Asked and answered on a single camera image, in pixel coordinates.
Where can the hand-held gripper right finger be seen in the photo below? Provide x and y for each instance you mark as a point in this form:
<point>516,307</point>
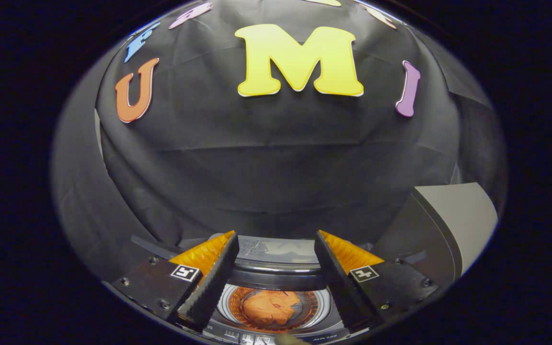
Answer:
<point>338,282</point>

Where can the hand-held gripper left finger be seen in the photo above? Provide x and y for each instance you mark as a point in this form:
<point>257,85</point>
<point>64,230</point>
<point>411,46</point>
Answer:
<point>213,282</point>

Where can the orange polo shirt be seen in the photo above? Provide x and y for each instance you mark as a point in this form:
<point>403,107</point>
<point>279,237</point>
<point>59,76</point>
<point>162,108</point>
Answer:
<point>271,306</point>

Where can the grey washing machine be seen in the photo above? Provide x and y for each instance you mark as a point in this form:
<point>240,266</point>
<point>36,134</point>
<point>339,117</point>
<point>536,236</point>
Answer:
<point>281,335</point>

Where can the grey cabinet with dark top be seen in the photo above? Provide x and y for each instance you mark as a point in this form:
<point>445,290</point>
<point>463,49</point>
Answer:
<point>453,215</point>

